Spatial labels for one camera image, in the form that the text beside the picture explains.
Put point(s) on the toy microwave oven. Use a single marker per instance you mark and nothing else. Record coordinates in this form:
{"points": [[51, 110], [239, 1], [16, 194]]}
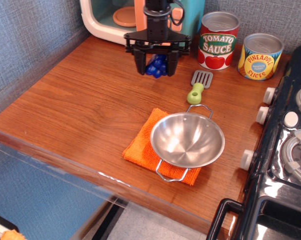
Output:
{"points": [[111, 19]]}

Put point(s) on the orange microfibre cloth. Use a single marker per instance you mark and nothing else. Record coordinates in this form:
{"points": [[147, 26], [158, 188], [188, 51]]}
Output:
{"points": [[140, 152]]}

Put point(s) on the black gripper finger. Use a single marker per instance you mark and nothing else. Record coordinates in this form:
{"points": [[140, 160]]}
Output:
{"points": [[140, 60], [172, 62]]}

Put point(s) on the steel two-handled bowl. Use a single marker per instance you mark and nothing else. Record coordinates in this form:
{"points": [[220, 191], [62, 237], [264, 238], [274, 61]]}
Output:
{"points": [[187, 140]]}

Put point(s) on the green handled toy spatula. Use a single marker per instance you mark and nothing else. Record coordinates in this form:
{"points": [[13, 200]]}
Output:
{"points": [[201, 80]]}

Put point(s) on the black toy stove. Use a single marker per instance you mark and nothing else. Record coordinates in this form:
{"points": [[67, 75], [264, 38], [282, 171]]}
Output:
{"points": [[271, 209]]}

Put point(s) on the clear acrylic barrier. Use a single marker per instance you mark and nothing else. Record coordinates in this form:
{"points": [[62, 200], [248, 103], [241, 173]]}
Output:
{"points": [[49, 197]]}

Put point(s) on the pineapple slices can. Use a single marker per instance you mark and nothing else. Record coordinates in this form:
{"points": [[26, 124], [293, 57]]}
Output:
{"points": [[260, 56]]}

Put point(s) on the blue toy blueberries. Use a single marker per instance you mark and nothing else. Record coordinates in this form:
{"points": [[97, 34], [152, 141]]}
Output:
{"points": [[157, 66]]}

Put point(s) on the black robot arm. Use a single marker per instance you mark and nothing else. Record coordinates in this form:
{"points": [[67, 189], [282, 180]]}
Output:
{"points": [[158, 5]]}

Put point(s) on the orange black object corner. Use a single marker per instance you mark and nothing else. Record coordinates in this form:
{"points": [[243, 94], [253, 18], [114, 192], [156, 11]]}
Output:
{"points": [[9, 231]]}

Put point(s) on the tomato sauce can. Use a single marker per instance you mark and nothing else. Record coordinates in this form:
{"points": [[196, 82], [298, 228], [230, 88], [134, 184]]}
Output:
{"points": [[217, 40]]}

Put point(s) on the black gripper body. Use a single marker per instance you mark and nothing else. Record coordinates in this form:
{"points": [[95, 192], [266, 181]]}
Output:
{"points": [[157, 38]]}

